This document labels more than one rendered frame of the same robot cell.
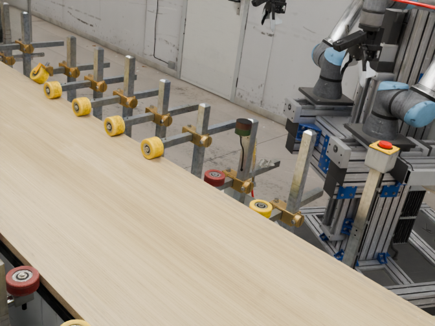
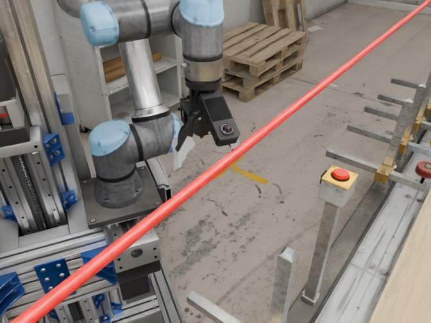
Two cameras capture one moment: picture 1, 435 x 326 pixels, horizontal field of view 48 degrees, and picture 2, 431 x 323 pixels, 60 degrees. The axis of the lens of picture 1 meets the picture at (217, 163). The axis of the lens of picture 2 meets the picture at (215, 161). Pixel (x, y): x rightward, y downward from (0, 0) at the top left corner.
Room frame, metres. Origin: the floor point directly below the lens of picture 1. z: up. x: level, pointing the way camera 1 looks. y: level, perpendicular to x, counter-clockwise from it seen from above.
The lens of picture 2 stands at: (1.73, 0.24, 1.81)
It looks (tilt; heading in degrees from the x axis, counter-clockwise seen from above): 36 degrees down; 267
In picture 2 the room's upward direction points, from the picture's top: straight up
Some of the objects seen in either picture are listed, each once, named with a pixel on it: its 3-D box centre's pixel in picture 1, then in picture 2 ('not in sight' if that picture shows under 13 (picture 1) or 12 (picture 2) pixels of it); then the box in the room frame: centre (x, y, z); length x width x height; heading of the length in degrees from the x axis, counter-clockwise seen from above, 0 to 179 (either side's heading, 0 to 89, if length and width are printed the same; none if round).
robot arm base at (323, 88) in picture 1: (329, 85); not in sight; (2.45, -0.51, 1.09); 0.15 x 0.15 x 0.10
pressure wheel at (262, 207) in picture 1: (258, 217); not in sight; (1.45, -0.17, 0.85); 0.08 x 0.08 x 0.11
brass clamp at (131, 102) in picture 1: (125, 99); not in sight; (2.20, 0.49, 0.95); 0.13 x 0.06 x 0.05; 50
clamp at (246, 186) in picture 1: (236, 181); not in sight; (1.71, -0.09, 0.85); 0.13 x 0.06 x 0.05; 50
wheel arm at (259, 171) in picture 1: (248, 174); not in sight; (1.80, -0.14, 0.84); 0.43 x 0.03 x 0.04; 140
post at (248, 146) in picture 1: (243, 174); not in sight; (1.70, -0.11, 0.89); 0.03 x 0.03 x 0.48; 50
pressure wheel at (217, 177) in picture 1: (213, 185); not in sight; (1.63, 0.00, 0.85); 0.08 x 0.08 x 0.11
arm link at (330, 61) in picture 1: (333, 63); not in sight; (2.46, -0.51, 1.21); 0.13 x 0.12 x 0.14; 13
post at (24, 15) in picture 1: (26, 52); not in sight; (2.83, 1.23, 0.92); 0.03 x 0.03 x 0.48; 50
